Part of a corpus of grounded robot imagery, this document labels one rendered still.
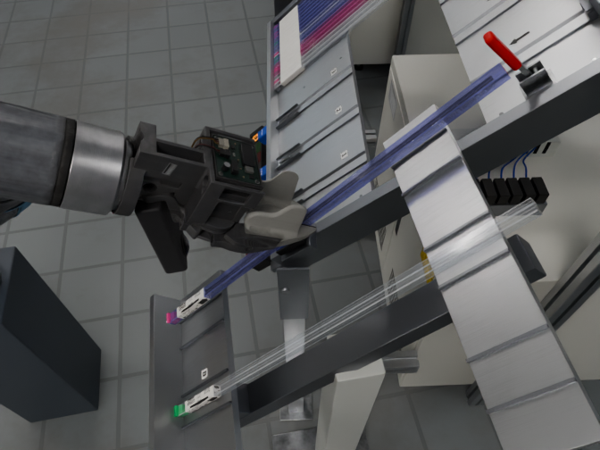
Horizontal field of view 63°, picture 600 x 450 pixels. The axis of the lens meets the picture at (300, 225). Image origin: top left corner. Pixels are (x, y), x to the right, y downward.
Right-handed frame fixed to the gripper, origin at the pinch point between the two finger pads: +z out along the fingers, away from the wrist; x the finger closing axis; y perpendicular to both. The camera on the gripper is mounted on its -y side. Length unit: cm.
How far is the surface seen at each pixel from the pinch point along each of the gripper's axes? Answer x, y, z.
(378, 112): 121, -56, 99
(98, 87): 161, -116, -4
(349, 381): -14.2, -9.6, 9.4
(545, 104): 6.3, 21.2, 21.8
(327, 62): 48, -6, 20
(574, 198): 20, 2, 70
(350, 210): 9.6, -5.6, 14.0
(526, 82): 9.5, 21.3, 20.6
